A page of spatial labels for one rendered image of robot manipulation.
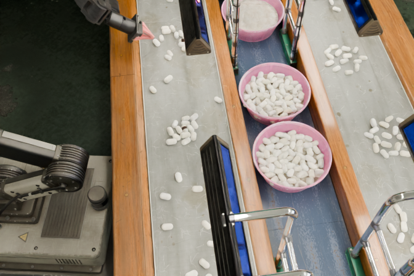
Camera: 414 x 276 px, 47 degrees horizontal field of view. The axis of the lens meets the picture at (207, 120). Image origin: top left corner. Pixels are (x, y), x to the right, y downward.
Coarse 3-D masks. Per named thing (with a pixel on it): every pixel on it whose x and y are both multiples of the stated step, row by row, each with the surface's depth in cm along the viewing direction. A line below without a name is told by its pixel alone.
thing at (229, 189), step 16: (208, 144) 126; (224, 144) 128; (208, 160) 124; (224, 160) 124; (208, 176) 123; (224, 176) 119; (208, 192) 121; (224, 192) 116; (208, 208) 119; (224, 208) 113; (240, 224) 116; (224, 240) 110; (240, 240) 112; (224, 256) 109; (240, 256) 109; (224, 272) 108; (240, 272) 105
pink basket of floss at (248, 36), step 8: (224, 0) 206; (240, 0) 212; (264, 0) 212; (272, 0) 209; (224, 8) 206; (280, 8) 205; (224, 16) 204; (280, 16) 204; (240, 32) 199; (248, 32) 196; (256, 32) 195; (264, 32) 198; (272, 32) 205; (248, 40) 203; (256, 40) 204
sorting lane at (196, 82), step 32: (160, 0) 211; (160, 32) 200; (160, 64) 190; (192, 64) 189; (160, 96) 180; (192, 96) 180; (160, 128) 172; (224, 128) 171; (160, 160) 164; (192, 160) 164; (160, 192) 157; (192, 192) 157; (160, 224) 151; (192, 224) 151; (160, 256) 145; (192, 256) 145
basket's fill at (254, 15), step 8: (248, 0) 211; (256, 0) 212; (240, 8) 209; (248, 8) 208; (256, 8) 209; (264, 8) 209; (272, 8) 209; (232, 16) 206; (240, 16) 206; (248, 16) 205; (256, 16) 205; (264, 16) 205; (272, 16) 205; (240, 24) 202; (248, 24) 203; (256, 24) 203; (264, 24) 202; (272, 24) 203
